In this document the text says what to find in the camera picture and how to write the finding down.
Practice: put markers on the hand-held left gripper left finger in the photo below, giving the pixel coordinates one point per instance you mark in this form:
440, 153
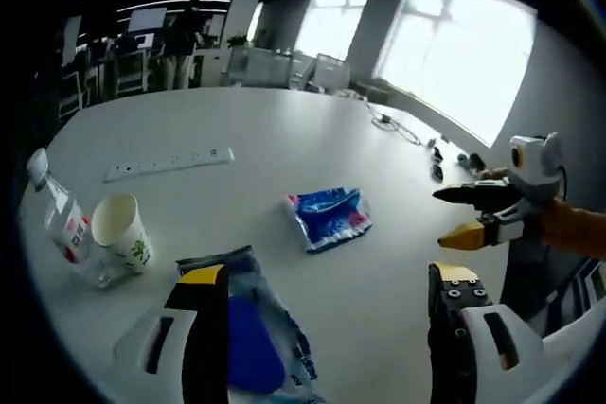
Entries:
203, 338

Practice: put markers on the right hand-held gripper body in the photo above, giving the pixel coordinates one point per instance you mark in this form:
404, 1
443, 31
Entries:
537, 167

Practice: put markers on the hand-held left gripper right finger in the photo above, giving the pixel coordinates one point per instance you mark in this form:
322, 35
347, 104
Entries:
454, 338

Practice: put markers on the dark blue plastic bag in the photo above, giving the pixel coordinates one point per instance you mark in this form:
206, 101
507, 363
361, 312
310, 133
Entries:
265, 328

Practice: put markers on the white paper cup green print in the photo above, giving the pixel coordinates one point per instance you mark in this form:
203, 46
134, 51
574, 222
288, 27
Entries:
120, 229

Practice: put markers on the blue floral tissue pack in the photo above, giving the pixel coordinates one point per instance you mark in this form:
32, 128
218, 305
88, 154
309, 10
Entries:
331, 217

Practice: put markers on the clear plastic water bottle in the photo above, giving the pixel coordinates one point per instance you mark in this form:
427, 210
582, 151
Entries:
66, 224

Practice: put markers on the person's right hand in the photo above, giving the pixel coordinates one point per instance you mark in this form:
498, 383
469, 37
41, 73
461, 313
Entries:
494, 173

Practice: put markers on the small grey device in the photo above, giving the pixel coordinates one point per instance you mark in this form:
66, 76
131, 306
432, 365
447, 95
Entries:
468, 161

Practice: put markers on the small black device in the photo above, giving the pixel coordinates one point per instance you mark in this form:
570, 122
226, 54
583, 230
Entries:
436, 163

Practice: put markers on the white table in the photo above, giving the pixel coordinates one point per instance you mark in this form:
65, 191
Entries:
237, 219

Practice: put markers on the person's white shirt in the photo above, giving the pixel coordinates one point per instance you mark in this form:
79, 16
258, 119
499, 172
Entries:
582, 328

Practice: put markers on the large window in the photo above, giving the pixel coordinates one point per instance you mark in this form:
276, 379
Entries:
454, 54

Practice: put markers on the white power strip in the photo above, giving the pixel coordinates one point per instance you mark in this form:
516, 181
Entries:
170, 165

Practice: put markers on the grey mesh chair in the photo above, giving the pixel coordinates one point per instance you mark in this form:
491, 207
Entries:
331, 70

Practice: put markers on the narrow window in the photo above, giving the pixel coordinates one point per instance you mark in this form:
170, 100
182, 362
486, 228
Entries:
331, 16

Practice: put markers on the green potted plant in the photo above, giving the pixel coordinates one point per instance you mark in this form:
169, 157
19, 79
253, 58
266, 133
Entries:
237, 40

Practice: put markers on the computer monitor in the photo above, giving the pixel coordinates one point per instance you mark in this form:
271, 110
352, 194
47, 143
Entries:
147, 21

